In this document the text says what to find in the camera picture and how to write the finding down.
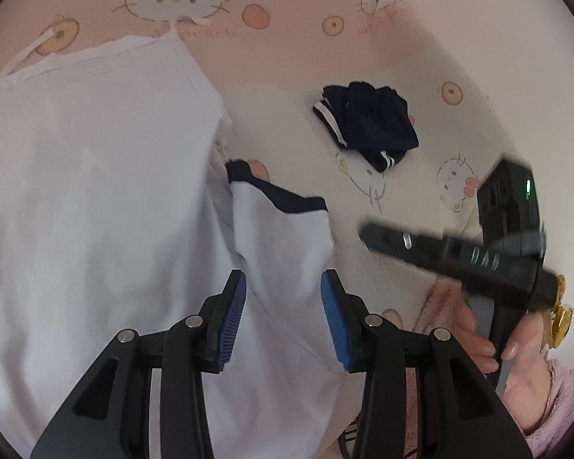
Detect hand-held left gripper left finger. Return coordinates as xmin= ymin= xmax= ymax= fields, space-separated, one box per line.
xmin=31 ymin=270 xmax=248 ymax=459

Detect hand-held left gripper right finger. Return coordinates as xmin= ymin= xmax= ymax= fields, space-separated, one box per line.
xmin=320 ymin=269 xmax=533 ymax=459

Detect black wire rack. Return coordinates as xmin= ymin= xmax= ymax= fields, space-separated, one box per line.
xmin=337 ymin=418 xmax=365 ymax=459

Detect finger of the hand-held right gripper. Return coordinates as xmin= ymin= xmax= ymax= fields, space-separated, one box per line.
xmin=359 ymin=221 xmax=449 ymax=274

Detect person's right hand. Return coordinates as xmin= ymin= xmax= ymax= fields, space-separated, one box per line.
xmin=452 ymin=294 xmax=558 ymax=437

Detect white shirt with navy trim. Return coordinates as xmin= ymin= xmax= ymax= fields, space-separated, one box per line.
xmin=0 ymin=16 xmax=364 ymax=459

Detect person's right forearm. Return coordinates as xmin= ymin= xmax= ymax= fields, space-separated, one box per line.
xmin=523 ymin=356 xmax=574 ymax=458

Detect folded navy garment white stripes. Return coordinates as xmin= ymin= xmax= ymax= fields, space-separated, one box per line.
xmin=313 ymin=81 xmax=421 ymax=173

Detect shiny gold object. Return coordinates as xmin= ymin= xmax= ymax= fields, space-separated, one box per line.
xmin=540 ymin=275 xmax=574 ymax=351

